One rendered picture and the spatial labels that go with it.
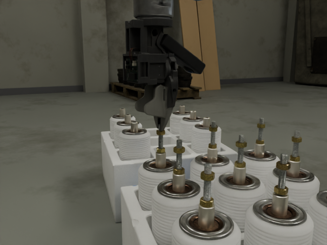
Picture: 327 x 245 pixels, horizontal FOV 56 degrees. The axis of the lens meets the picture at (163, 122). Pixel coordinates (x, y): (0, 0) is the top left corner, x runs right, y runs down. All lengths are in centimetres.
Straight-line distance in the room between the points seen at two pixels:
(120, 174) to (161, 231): 37
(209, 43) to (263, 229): 391
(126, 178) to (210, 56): 350
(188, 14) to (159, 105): 363
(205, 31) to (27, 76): 233
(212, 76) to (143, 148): 338
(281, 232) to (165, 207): 18
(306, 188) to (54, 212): 74
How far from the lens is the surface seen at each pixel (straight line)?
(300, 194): 63
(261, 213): 49
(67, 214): 103
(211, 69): 423
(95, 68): 399
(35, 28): 407
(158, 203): 53
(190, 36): 411
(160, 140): 63
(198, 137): 97
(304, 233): 49
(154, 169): 62
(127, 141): 90
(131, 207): 64
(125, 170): 88
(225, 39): 501
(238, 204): 56
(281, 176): 48
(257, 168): 71
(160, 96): 59
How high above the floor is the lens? 48
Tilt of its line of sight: 13 degrees down
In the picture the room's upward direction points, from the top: straight up
